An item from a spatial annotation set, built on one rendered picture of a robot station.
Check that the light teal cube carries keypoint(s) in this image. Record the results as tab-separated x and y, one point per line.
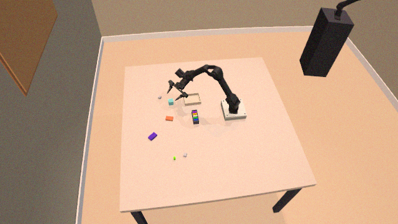
170	101

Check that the purple flat bar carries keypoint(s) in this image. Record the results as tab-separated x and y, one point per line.
152	136

